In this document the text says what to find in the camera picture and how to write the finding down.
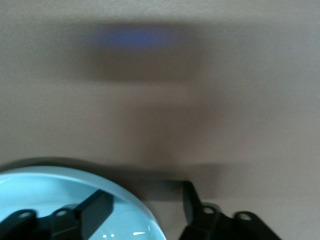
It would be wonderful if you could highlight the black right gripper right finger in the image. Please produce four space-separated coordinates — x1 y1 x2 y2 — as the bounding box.
178 179 281 240

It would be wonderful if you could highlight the light blue round plate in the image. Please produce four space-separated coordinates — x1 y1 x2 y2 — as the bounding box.
0 156 165 240

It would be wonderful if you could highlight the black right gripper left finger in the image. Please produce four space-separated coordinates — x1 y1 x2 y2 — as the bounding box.
0 189 115 240

